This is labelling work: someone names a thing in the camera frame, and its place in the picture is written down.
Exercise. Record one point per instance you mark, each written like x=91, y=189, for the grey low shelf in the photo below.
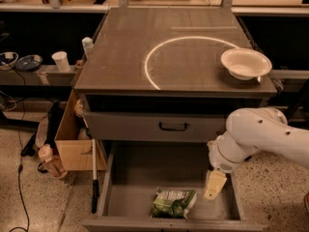
x=46, y=75

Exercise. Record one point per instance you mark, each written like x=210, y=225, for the closed grey top drawer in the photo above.
x=154, y=127

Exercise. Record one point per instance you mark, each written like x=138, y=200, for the white bottle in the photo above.
x=87, y=46

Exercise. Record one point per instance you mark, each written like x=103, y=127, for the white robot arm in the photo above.
x=248, y=131

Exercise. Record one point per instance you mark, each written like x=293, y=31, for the cardboard box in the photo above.
x=72, y=143

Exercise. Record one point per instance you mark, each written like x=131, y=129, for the bowl with blue pattern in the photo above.
x=8, y=60

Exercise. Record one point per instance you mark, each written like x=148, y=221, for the dark blue plate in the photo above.
x=29, y=63

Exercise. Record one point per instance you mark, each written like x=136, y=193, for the white bowl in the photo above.
x=245, y=64

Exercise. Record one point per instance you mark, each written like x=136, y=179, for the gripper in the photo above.
x=219, y=160

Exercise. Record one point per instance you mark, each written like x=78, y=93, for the grey drawer cabinet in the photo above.
x=167, y=61

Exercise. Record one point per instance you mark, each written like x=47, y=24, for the white pole black grip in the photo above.
x=95, y=196

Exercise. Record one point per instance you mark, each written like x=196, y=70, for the brown plastic bottle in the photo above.
x=52, y=162

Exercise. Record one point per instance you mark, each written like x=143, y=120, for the green jalapeno chip bag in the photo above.
x=171, y=203

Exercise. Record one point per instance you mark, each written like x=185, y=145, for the white paper cup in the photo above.
x=61, y=60

